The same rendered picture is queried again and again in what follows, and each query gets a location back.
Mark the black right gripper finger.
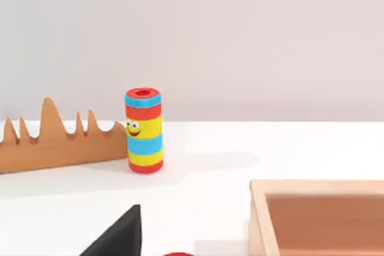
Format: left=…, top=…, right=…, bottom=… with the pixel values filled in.
left=79, top=204, right=142, bottom=256

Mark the stack of coloured rings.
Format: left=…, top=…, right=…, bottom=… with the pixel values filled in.
left=124, top=87, right=165, bottom=175

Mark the jagged wooden board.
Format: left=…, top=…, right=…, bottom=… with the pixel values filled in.
left=0, top=97, right=129, bottom=175

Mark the shallow salmon-coloured box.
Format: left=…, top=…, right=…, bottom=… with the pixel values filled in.
left=248, top=179, right=384, bottom=256

